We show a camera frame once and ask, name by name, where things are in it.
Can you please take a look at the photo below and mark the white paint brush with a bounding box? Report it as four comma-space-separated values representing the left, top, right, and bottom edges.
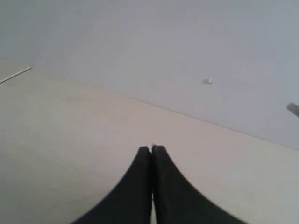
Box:
286, 103, 299, 117

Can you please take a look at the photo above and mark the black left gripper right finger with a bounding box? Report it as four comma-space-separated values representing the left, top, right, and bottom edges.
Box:
152, 145, 243, 224

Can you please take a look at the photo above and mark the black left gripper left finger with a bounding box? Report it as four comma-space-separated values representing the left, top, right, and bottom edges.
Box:
73, 147, 153, 224

